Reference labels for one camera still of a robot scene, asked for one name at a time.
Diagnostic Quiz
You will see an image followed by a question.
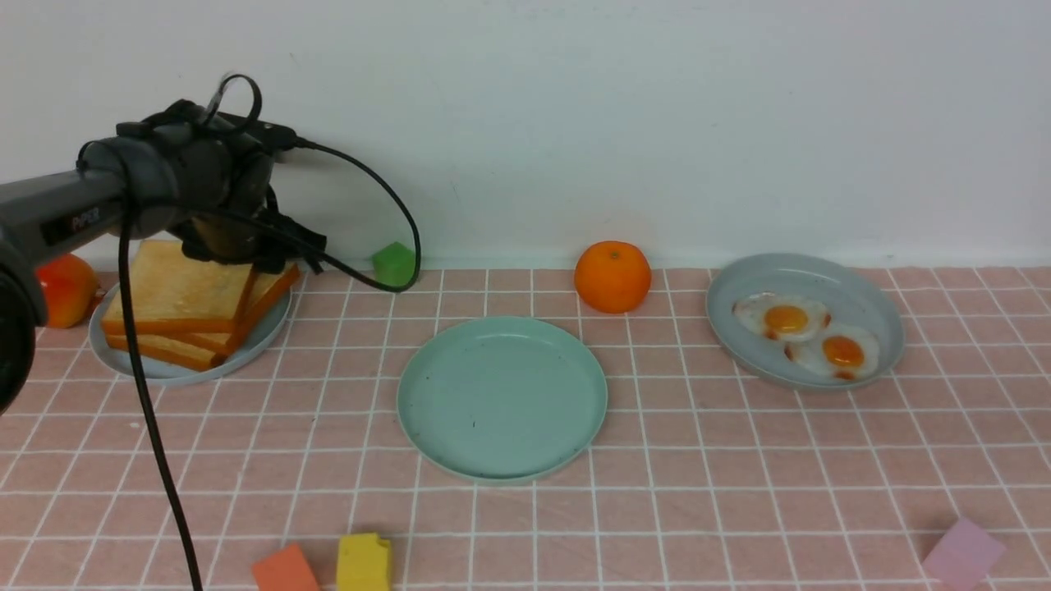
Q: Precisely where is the orange foam block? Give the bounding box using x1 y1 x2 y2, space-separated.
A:
251 543 322 591

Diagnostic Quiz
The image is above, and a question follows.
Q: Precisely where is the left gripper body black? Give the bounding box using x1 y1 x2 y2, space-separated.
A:
115 98 327 274

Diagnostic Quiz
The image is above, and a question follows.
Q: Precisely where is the green cube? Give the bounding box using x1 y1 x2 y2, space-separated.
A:
370 241 418 291

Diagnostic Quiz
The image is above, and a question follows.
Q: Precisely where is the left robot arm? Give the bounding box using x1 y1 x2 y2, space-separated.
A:
1 98 328 408

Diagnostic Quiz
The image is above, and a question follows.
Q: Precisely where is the yellow foam block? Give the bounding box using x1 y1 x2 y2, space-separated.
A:
337 534 393 591

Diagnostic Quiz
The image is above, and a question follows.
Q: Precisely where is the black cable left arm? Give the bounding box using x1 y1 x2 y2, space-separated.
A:
117 72 423 591

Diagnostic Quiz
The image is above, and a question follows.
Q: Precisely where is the orange fruit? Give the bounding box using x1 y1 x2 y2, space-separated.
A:
573 241 653 314

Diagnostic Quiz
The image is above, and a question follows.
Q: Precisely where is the pink checkered tablecloth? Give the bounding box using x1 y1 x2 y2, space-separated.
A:
0 267 1051 591

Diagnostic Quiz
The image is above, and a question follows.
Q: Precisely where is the red yellow mango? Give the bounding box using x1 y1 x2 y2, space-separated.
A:
36 254 100 329

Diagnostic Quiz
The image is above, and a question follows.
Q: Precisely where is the light blue bread plate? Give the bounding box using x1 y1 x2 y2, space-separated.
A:
89 286 294 386

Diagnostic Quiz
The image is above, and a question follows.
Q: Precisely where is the grey-blue egg plate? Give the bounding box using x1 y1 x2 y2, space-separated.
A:
706 252 905 392

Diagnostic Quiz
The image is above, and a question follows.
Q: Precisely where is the pink foam block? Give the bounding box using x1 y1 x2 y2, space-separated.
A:
922 517 1006 590

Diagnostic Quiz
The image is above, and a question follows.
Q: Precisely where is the toast slice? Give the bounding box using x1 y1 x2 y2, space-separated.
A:
171 262 301 355
128 241 256 334
136 333 227 371

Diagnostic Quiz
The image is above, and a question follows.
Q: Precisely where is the fried egg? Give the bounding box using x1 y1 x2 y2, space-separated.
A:
784 323 881 382
731 292 831 341

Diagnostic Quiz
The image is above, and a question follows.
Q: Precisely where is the teal center plate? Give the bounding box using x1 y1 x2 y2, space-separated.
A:
397 317 609 485

